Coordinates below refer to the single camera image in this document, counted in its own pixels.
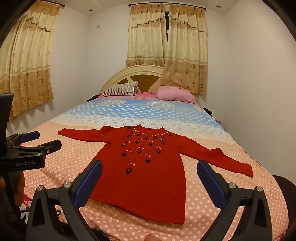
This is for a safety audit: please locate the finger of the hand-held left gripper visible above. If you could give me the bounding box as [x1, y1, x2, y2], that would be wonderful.
[18, 139, 62, 160]
[7, 131, 40, 149]

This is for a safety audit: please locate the beige patterned curtain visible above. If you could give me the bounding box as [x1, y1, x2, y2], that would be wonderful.
[125, 3, 170, 68]
[161, 3, 208, 94]
[0, 0, 61, 121]

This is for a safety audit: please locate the pink blanket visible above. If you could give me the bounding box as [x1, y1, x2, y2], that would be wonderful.
[97, 91, 160, 100]

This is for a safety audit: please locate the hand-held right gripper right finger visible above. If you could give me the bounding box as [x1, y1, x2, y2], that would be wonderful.
[196, 160, 273, 241]

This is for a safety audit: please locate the cream wooden headboard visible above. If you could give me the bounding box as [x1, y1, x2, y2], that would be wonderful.
[98, 65, 199, 105]

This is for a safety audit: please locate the pink pillow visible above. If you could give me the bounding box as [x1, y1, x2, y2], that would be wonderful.
[155, 85, 196, 104]

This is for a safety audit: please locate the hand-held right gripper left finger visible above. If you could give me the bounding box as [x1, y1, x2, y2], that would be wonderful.
[26, 159, 103, 241]

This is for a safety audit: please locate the striped pillow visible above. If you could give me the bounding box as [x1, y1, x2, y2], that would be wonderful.
[101, 81, 139, 97]

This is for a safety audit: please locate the red embroidered sweater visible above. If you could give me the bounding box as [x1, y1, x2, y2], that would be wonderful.
[57, 124, 254, 225]

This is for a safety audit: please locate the polka dot bed sheet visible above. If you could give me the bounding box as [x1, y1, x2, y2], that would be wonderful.
[7, 97, 289, 241]

